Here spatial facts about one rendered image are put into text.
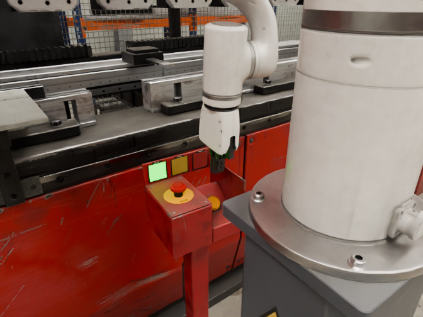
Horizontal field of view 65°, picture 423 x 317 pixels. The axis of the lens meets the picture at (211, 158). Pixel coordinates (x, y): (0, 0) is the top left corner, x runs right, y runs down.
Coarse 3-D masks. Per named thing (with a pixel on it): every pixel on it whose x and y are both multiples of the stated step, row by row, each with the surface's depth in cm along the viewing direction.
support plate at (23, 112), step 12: (0, 96) 76; (12, 96) 76; (24, 96) 76; (0, 108) 68; (12, 108) 68; (24, 108) 68; (36, 108) 68; (0, 120) 62; (12, 120) 62; (24, 120) 62; (36, 120) 62; (48, 120) 64
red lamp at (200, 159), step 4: (200, 152) 88; (204, 152) 89; (196, 156) 88; (200, 156) 89; (204, 156) 89; (196, 160) 89; (200, 160) 89; (204, 160) 90; (196, 164) 89; (200, 164) 90; (204, 164) 91; (196, 168) 90
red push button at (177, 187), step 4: (172, 184) 78; (176, 184) 78; (180, 184) 78; (184, 184) 78; (172, 188) 77; (176, 188) 77; (180, 188) 77; (184, 188) 77; (176, 192) 77; (180, 192) 77; (176, 196) 78; (180, 196) 78
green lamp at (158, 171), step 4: (156, 164) 82; (160, 164) 83; (164, 164) 84; (152, 168) 82; (156, 168) 83; (160, 168) 83; (164, 168) 84; (152, 172) 83; (156, 172) 83; (160, 172) 84; (164, 172) 85; (152, 176) 83; (156, 176) 84; (160, 176) 84; (164, 176) 85; (152, 180) 83
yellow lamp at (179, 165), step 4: (172, 160) 84; (176, 160) 85; (180, 160) 86; (184, 160) 87; (172, 164) 85; (176, 164) 86; (180, 164) 86; (184, 164) 87; (172, 168) 85; (176, 168) 86; (180, 168) 87; (184, 168) 87; (172, 172) 86; (176, 172) 87; (180, 172) 87
